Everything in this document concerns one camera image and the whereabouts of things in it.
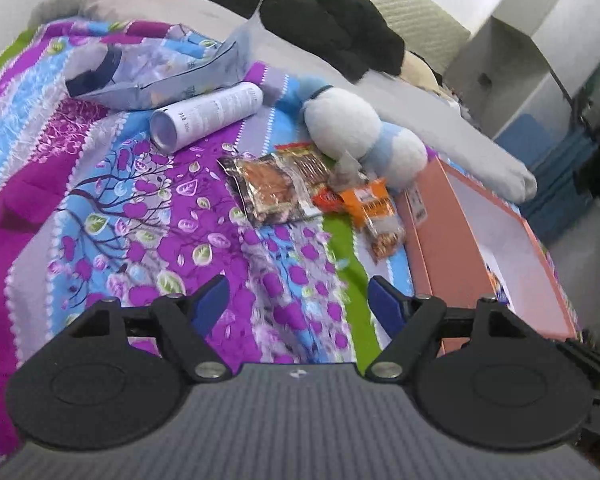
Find white spray can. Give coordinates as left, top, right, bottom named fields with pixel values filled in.
left=149, top=81, right=265, bottom=152

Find large dark jerky packet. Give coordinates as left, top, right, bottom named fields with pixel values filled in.
left=219, top=155, right=306, bottom=227

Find white and blue plush toy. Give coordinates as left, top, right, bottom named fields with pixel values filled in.
left=275, top=76, right=429, bottom=196

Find beige pillow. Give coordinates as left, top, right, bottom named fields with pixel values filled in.
left=402, top=52, right=446, bottom=92

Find floral patterned bedsheet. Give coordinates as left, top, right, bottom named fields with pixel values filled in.
left=0, top=17, right=576, bottom=461

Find clear packet red strips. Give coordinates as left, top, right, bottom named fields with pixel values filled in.
left=275, top=142, right=333, bottom=196

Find blue padded board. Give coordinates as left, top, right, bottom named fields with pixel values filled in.
left=495, top=112, right=548, bottom=168

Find white wardrobe cabinet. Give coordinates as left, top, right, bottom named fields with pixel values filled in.
left=445, top=0, right=600, bottom=141

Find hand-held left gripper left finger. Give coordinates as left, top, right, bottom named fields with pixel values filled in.
left=66, top=274, right=231, bottom=382

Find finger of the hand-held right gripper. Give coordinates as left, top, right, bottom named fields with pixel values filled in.
left=555, top=330, right=600, bottom=406

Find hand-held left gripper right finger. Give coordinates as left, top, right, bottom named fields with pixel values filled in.
left=366, top=275, right=536, bottom=381

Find pink cardboard box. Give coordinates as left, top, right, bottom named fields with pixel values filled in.
left=395, top=156, right=581, bottom=356

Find cream quilted headboard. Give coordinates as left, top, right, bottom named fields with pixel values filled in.
left=300, top=0, right=473, bottom=68

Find clear plastic bag blue print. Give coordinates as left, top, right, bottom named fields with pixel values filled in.
left=65, top=2, right=263, bottom=111

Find orange snack packet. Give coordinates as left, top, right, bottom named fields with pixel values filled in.
left=339, top=179, right=395, bottom=221

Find red snack packet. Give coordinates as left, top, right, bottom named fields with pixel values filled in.
left=311, top=187, right=346, bottom=212

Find black jacket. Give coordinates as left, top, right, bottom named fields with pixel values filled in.
left=185, top=0, right=406, bottom=83

